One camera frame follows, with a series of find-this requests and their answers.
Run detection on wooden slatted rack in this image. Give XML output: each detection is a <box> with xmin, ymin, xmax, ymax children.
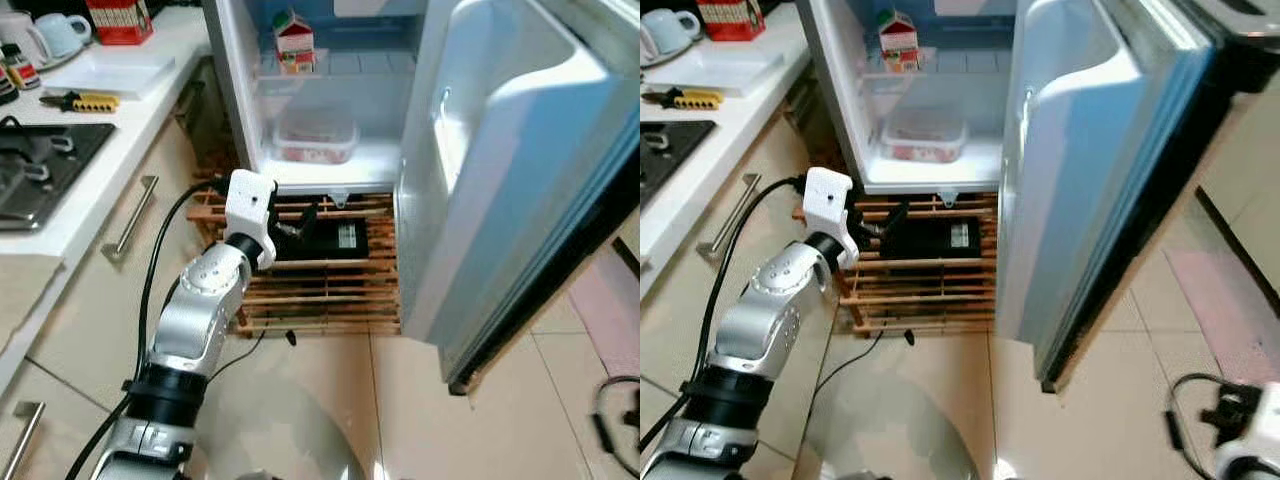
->
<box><xmin>794</xmin><ymin>188</ymin><xmax>1003</xmax><ymax>340</ymax></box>
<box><xmin>185</xmin><ymin>180</ymin><xmax>403</xmax><ymax>340</ymax></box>

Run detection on black gas stove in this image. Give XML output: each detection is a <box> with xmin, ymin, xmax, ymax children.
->
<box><xmin>0</xmin><ymin>118</ymin><xmax>117</xmax><ymax>234</ymax></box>
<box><xmin>640</xmin><ymin>119</ymin><xmax>717</xmax><ymax>207</ymax></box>

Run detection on black power cord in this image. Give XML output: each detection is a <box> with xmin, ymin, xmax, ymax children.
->
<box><xmin>208</xmin><ymin>329</ymin><xmax>300</xmax><ymax>383</ymax></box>
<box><xmin>804</xmin><ymin>329</ymin><xmax>917</xmax><ymax>447</ymax></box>

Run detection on small silver fridge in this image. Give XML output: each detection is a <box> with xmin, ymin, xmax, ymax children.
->
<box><xmin>795</xmin><ymin>0</ymin><xmax>1013</xmax><ymax>197</ymax></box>
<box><xmin>200</xmin><ymin>0</ymin><xmax>433</xmax><ymax>197</ymax></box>

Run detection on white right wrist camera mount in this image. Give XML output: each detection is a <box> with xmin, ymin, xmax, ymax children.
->
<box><xmin>1214</xmin><ymin>382</ymin><xmax>1280</xmax><ymax>480</ymax></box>

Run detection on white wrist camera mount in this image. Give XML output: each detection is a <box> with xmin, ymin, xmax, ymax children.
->
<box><xmin>223</xmin><ymin>168</ymin><xmax>280</xmax><ymax>272</ymax></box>
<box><xmin>802</xmin><ymin>166</ymin><xmax>860</xmax><ymax>270</ymax></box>
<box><xmin>1214</xmin><ymin>382</ymin><xmax>1280</xmax><ymax>480</ymax></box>

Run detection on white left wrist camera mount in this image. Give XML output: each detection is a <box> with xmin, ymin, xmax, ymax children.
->
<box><xmin>223</xmin><ymin>168</ymin><xmax>280</xmax><ymax>272</ymax></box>
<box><xmin>802</xmin><ymin>166</ymin><xmax>860</xmax><ymax>270</ymax></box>

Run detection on metal counter cabinet handle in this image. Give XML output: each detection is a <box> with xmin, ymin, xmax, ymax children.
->
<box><xmin>696</xmin><ymin>171</ymin><xmax>762</xmax><ymax>258</ymax></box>
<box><xmin>0</xmin><ymin>400</ymin><xmax>47</xmax><ymax>480</ymax></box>
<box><xmin>99</xmin><ymin>174</ymin><xmax>160</xmax><ymax>265</ymax></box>

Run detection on black power adapter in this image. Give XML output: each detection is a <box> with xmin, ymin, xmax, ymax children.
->
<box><xmin>274</xmin><ymin>214</ymin><xmax>370</xmax><ymax>264</ymax></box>
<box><xmin>878</xmin><ymin>216</ymin><xmax>982</xmax><ymax>262</ymax></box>

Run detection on clear food container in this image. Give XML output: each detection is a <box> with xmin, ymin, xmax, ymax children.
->
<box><xmin>879</xmin><ymin>104</ymin><xmax>970</xmax><ymax>165</ymax></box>
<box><xmin>271</xmin><ymin>104</ymin><xmax>360</xmax><ymax>167</ymax></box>

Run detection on silver fridge door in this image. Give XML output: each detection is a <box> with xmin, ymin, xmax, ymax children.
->
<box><xmin>994</xmin><ymin>0</ymin><xmax>1247</xmax><ymax>395</ymax></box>
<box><xmin>394</xmin><ymin>0</ymin><xmax>641</xmax><ymax>395</ymax></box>

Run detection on red box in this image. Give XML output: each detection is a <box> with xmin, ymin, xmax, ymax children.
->
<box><xmin>84</xmin><ymin>0</ymin><xmax>155</xmax><ymax>47</ymax></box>
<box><xmin>696</xmin><ymin>0</ymin><xmax>767</xmax><ymax>44</ymax></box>

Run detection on yellow and black tool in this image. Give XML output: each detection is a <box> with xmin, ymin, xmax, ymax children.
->
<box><xmin>642</xmin><ymin>86</ymin><xmax>725</xmax><ymax>112</ymax></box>
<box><xmin>39</xmin><ymin>90</ymin><xmax>122</xmax><ymax>115</ymax></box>

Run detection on cream tall cabinet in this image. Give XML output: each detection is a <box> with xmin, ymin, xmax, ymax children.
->
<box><xmin>1194</xmin><ymin>60</ymin><xmax>1280</xmax><ymax>293</ymax></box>

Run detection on white tray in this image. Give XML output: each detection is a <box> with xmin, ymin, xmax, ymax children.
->
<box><xmin>41</xmin><ymin>52</ymin><xmax>177</xmax><ymax>102</ymax></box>
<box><xmin>645</xmin><ymin>49</ymin><xmax>787</xmax><ymax>99</ymax></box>

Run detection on red and white milk carton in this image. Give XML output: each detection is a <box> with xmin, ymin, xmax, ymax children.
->
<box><xmin>272</xmin><ymin>9</ymin><xmax>317</xmax><ymax>77</ymax></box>
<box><xmin>877</xmin><ymin>9</ymin><xmax>922</xmax><ymax>74</ymax></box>

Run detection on small dark capped bottle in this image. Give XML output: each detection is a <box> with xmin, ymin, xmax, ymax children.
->
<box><xmin>0</xmin><ymin>42</ymin><xmax>42</xmax><ymax>94</ymax></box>

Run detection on cream counter cabinet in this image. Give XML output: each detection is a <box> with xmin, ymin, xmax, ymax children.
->
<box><xmin>640</xmin><ymin>114</ymin><xmax>833</xmax><ymax>363</ymax></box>
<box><xmin>0</xmin><ymin>110</ymin><xmax>237</xmax><ymax>480</ymax></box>

